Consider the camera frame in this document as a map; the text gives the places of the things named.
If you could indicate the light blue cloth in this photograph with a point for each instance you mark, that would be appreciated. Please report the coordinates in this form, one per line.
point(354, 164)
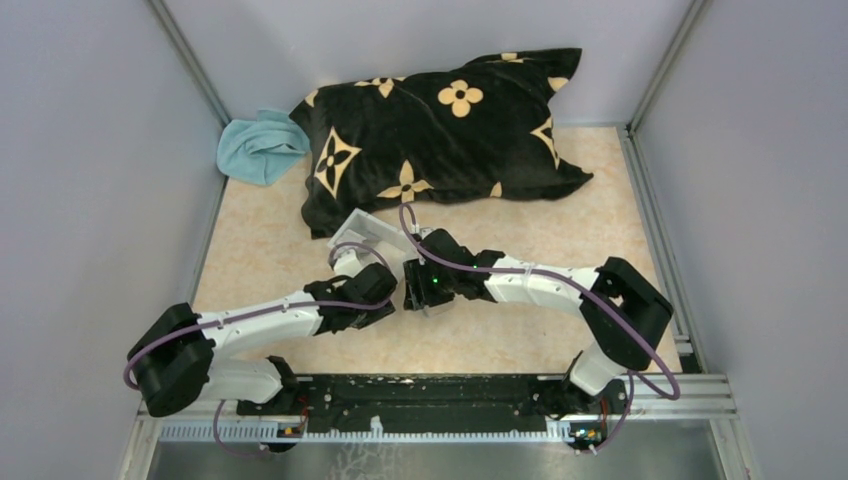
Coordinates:
point(261, 151)

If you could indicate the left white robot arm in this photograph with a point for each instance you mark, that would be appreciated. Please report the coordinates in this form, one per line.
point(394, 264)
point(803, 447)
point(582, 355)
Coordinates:
point(186, 356)

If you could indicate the black floral pillow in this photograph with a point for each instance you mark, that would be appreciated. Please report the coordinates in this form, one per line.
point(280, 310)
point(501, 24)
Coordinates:
point(482, 130)

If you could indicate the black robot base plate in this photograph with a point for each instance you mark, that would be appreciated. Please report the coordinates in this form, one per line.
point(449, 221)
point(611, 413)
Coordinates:
point(438, 404)

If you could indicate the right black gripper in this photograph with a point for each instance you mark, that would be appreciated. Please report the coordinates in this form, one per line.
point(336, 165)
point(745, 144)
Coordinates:
point(417, 294)

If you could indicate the aluminium frame rail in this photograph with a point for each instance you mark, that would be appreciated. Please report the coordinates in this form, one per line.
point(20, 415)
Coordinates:
point(702, 397)

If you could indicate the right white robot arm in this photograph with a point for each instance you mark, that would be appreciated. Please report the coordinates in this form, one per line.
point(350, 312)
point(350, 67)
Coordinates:
point(626, 315)

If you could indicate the white plastic card box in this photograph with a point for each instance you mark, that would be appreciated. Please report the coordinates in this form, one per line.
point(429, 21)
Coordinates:
point(359, 241)

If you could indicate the beige card holder wallet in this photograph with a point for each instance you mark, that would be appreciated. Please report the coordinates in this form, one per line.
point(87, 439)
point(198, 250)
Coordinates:
point(431, 311)

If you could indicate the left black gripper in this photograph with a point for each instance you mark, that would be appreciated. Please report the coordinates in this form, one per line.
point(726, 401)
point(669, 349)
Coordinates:
point(375, 315)

